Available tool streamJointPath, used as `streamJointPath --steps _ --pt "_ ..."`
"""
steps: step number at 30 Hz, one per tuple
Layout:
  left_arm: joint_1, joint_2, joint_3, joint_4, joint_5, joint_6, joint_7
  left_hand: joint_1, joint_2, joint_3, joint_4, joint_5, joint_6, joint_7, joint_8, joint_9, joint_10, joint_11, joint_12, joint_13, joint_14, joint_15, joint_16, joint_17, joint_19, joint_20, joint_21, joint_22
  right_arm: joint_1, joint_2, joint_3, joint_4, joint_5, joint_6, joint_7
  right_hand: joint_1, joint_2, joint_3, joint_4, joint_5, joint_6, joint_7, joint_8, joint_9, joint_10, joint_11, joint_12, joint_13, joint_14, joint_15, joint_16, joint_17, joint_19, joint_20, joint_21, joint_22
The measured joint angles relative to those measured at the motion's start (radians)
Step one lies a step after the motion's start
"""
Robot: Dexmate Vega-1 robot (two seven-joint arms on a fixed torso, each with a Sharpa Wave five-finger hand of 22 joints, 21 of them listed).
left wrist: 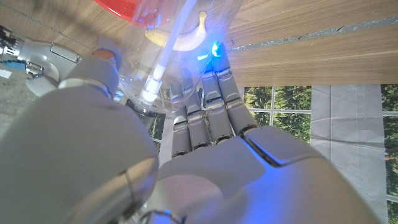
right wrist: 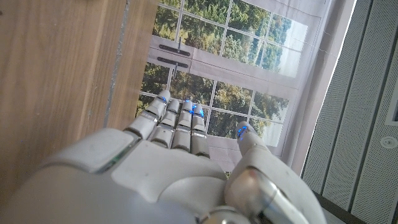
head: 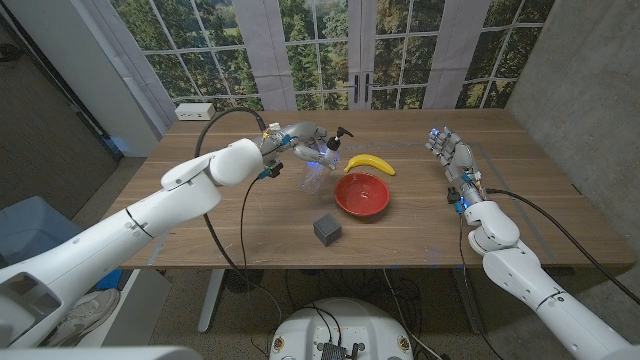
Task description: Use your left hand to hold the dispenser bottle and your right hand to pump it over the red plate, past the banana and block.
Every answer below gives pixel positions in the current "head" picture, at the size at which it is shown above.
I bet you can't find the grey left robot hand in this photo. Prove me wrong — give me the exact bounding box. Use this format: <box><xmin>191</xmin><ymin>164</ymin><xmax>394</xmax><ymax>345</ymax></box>
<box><xmin>258</xmin><ymin>120</ymin><xmax>342</xmax><ymax>179</ymax></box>

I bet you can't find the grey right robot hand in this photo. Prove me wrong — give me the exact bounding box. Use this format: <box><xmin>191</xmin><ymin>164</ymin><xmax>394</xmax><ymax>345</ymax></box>
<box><xmin>424</xmin><ymin>125</ymin><xmax>486</xmax><ymax>204</ymax></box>

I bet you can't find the clear dispenser bottle black pump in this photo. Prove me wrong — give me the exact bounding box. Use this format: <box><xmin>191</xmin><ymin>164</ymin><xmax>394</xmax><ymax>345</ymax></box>
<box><xmin>298</xmin><ymin>126</ymin><xmax>354</xmax><ymax>194</ymax></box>

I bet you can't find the yellow banana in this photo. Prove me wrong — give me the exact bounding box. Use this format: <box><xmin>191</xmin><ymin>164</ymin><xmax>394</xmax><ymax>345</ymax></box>
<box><xmin>343</xmin><ymin>153</ymin><xmax>397</xmax><ymax>177</ymax></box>

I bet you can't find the dark grey block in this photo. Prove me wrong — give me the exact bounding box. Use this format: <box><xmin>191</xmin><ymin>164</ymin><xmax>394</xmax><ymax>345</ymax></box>
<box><xmin>313</xmin><ymin>212</ymin><xmax>344</xmax><ymax>248</ymax></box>

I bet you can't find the grey tape outline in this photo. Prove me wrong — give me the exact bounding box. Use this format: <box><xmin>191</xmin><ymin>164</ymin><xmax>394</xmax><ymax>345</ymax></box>
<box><xmin>147</xmin><ymin>142</ymin><xmax>561</xmax><ymax>266</ymax></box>

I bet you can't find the printed window backdrop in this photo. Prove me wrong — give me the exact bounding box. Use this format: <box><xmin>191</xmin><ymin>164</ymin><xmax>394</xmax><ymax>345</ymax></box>
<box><xmin>108</xmin><ymin>0</ymin><xmax>557</xmax><ymax>112</ymax></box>

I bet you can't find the red bowl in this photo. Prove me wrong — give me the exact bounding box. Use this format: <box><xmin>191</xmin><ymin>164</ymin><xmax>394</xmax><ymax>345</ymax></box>
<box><xmin>333</xmin><ymin>172</ymin><xmax>392</xmax><ymax>218</ymax></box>

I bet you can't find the white power strip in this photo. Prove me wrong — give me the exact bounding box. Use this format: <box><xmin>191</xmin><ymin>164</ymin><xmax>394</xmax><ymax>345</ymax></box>
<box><xmin>174</xmin><ymin>102</ymin><xmax>217</xmax><ymax>122</ymax></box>

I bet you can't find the grey table leg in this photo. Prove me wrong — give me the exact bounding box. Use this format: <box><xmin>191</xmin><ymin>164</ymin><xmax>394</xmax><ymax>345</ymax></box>
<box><xmin>452</xmin><ymin>268</ymin><xmax>486</xmax><ymax>335</ymax></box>

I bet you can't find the black round floor fan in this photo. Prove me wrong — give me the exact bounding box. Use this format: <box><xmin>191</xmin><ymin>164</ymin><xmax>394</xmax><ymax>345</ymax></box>
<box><xmin>223</xmin><ymin>268</ymin><xmax>265</xmax><ymax>294</ymax></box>

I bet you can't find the white robot torso base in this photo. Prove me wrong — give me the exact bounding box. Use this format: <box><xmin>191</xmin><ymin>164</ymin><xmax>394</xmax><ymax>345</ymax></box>
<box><xmin>268</xmin><ymin>297</ymin><xmax>414</xmax><ymax>360</ymax></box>

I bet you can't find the white table leg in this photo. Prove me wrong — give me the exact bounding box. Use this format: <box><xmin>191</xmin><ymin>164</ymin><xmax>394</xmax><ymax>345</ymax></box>
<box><xmin>197</xmin><ymin>268</ymin><xmax>226</xmax><ymax>335</ymax></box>

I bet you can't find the grey white sneaker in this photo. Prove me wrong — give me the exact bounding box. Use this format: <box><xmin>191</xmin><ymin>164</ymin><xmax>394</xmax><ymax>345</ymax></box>
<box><xmin>47</xmin><ymin>288</ymin><xmax>122</xmax><ymax>348</ymax></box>

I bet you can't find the blue-grey storage bin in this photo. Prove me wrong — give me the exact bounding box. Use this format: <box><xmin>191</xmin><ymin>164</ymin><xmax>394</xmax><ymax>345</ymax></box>
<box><xmin>0</xmin><ymin>195</ymin><xmax>89</xmax><ymax>266</ymax></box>

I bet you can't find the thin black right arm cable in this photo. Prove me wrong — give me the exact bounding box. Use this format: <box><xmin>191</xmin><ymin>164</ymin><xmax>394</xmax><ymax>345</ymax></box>
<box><xmin>457</xmin><ymin>213</ymin><xmax>469</xmax><ymax>274</ymax></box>

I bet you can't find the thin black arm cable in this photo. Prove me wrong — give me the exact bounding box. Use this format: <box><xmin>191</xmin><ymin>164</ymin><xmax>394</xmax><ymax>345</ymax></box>
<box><xmin>239</xmin><ymin>175</ymin><xmax>263</xmax><ymax>282</ymax></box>
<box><xmin>457</xmin><ymin>213</ymin><xmax>469</xmax><ymax>274</ymax></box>

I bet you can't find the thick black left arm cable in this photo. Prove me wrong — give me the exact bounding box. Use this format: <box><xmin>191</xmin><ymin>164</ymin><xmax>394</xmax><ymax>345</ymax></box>
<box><xmin>193</xmin><ymin>107</ymin><xmax>284</xmax><ymax>326</ymax></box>

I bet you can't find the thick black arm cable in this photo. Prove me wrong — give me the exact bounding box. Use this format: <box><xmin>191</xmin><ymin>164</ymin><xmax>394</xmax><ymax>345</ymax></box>
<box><xmin>484</xmin><ymin>188</ymin><xmax>640</xmax><ymax>306</ymax></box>
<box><xmin>193</xmin><ymin>107</ymin><xmax>284</xmax><ymax>326</ymax></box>

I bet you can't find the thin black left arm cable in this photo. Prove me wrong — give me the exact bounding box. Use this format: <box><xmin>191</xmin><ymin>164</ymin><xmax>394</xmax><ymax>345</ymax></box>
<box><xmin>239</xmin><ymin>175</ymin><xmax>263</xmax><ymax>282</ymax></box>

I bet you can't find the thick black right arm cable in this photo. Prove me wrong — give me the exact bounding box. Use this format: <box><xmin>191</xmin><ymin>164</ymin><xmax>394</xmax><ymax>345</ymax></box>
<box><xmin>484</xmin><ymin>188</ymin><xmax>640</xmax><ymax>306</ymax></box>

